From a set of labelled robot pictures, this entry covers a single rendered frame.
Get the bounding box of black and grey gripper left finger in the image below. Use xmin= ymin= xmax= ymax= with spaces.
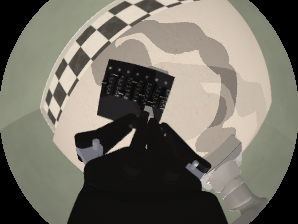
xmin=74 ymin=105 xmax=150 ymax=176

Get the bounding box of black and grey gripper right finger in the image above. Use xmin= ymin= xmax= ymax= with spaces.
xmin=146 ymin=106 xmax=211 ymax=181

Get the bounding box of black lighting desk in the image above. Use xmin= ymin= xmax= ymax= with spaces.
xmin=97 ymin=59 xmax=175 ymax=123

